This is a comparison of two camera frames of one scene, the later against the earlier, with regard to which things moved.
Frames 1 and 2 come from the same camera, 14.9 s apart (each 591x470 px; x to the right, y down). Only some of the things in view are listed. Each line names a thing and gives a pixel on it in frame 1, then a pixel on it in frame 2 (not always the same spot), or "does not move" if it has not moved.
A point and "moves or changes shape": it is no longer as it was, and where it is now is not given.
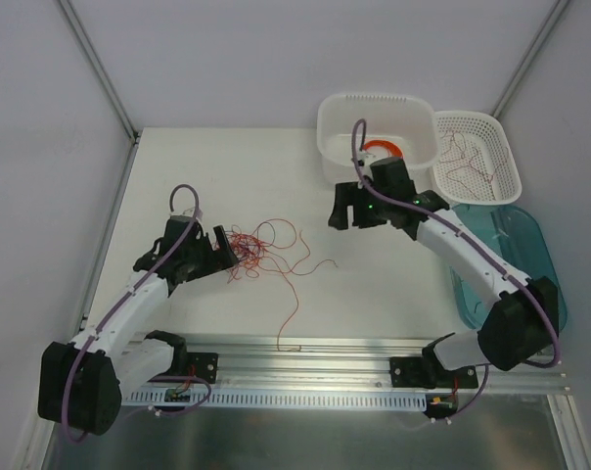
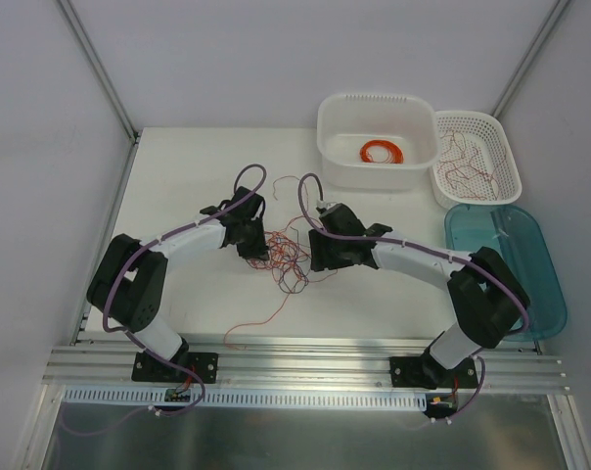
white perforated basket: x=478 y=164 does not move
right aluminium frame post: x=528 y=59 does not move
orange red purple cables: x=250 y=249 moves or changes shape
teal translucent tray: x=517 y=234 does not move
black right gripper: x=356 y=208 to x=320 y=252
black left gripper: x=209 y=254 to x=255 y=240
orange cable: x=280 y=332 to x=251 y=324
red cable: x=308 y=254 to x=280 y=178
